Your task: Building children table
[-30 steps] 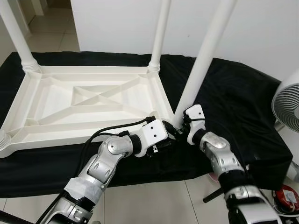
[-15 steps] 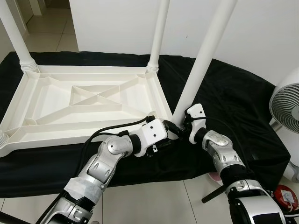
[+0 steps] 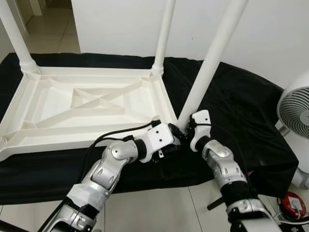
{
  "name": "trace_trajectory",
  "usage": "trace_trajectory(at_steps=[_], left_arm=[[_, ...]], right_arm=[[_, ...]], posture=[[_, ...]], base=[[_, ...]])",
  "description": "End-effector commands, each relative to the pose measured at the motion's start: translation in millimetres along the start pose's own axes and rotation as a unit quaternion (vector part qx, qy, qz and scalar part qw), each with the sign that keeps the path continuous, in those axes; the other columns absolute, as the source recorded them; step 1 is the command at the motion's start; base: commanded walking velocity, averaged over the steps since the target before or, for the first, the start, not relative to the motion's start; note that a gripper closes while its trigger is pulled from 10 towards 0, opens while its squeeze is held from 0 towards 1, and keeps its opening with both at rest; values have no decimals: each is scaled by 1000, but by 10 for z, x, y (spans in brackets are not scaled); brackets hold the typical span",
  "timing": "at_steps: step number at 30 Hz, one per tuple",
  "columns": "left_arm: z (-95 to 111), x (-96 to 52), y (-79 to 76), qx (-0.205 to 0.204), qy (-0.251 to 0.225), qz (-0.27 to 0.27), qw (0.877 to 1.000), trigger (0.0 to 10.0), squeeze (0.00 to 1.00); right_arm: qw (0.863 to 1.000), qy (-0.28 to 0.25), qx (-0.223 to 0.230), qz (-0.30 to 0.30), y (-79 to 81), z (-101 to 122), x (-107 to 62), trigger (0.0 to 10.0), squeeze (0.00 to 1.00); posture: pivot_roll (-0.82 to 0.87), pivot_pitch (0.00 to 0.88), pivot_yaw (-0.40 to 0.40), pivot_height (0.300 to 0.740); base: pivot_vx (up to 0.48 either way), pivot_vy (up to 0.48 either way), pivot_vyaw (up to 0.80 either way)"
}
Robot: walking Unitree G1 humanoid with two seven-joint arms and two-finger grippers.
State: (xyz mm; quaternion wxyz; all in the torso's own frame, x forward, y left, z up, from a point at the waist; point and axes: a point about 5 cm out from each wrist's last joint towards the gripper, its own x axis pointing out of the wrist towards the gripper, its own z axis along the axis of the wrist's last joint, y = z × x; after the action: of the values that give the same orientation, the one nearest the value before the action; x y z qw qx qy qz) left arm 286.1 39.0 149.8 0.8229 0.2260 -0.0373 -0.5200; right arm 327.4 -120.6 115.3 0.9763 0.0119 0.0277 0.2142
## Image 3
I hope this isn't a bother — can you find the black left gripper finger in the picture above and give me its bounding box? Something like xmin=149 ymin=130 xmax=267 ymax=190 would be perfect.
xmin=169 ymin=124 xmax=187 ymax=144

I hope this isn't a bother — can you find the white plastic table leg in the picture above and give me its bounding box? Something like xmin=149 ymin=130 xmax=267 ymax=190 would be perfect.
xmin=176 ymin=0 xmax=249 ymax=131
xmin=151 ymin=0 xmax=177 ymax=76
xmin=0 ymin=0 xmax=41 ymax=76

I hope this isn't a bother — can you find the white plastic children table top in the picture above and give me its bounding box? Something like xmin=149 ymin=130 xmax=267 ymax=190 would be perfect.
xmin=0 ymin=67 xmax=179 ymax=163

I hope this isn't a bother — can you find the grey metal table leg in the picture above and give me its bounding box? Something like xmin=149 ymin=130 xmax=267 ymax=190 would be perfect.
xmin=208 ymin=196 xmax=226 ymax=211

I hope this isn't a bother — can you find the white round standing fan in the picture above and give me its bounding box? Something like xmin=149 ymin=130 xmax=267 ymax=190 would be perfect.
xmin=277 ymin=72 xmax=309 ymax=139

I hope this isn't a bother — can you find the white grey rounded appliance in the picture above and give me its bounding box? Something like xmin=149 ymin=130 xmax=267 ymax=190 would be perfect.
xmin=290 ymin=167 xmax=309 ymax=189

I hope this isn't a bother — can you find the black metal rod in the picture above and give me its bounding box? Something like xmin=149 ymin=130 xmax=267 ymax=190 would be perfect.
xmin=0 ymin=220 xmax=21 ymax=232

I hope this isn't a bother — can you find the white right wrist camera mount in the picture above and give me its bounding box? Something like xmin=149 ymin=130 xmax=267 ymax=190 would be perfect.
xmin=190 ymin=110 xmax=212 ymax=152

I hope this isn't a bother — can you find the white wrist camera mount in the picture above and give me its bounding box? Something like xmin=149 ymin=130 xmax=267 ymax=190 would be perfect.
xmin=190 ymin=110 xmax=212 ymax=152
xmin=144 ymin=123 xmax=176 ymax=163

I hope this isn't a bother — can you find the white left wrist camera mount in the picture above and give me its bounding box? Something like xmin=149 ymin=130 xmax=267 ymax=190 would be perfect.
xmin=144 ymin=123 xmax=176 ymax=163

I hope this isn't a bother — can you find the red round cable reel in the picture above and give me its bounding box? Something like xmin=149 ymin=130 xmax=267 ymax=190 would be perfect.
xmin=279 ymin=192 xmax=308 ymax=221

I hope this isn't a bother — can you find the white floor cable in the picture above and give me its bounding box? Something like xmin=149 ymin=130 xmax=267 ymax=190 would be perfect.
xmin=274 ymin=212 xmax=309 ymax=227

